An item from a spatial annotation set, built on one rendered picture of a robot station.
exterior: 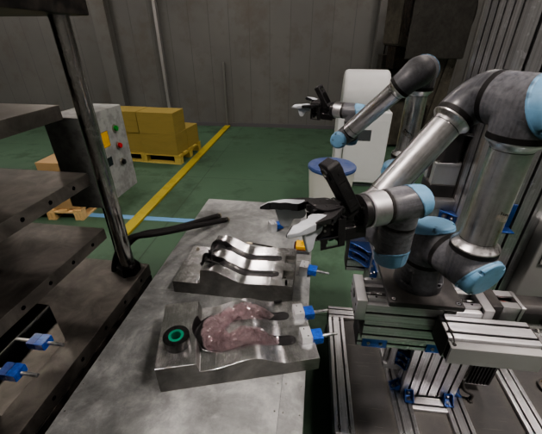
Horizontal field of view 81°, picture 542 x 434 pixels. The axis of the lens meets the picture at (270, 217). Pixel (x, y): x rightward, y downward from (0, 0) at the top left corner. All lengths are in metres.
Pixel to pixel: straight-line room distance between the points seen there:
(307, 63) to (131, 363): 6.47
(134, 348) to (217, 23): 6.62
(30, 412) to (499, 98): 1.46
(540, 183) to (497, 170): 0.43
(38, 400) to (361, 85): 3.95
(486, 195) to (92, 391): 1.22
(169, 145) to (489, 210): 4.72
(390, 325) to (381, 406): 0.70
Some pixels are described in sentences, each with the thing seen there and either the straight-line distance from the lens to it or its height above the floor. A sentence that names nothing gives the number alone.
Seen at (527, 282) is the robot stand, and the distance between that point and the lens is 1.44.
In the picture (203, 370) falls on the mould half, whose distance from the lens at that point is 1.08.
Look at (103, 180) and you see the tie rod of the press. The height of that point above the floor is 1.26.
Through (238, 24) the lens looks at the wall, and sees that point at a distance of 7.21.
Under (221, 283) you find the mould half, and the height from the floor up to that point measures 0.87.
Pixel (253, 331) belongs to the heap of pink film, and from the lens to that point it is 1.10.
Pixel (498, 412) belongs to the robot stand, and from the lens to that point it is 2.05.
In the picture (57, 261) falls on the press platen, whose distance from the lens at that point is 1.39.
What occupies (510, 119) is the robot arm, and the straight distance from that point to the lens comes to 0.83.
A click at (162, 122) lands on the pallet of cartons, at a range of 5.15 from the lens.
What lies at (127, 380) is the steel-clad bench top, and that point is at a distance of 1.22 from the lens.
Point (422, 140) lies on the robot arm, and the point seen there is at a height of 1.53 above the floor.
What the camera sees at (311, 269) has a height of 0.84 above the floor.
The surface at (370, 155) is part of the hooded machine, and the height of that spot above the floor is 0.44.
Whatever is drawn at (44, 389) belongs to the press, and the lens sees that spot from 1.33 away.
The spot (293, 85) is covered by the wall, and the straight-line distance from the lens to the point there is 7.12.
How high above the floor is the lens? 1.75
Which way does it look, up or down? 30 degrees down
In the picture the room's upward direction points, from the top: straight up
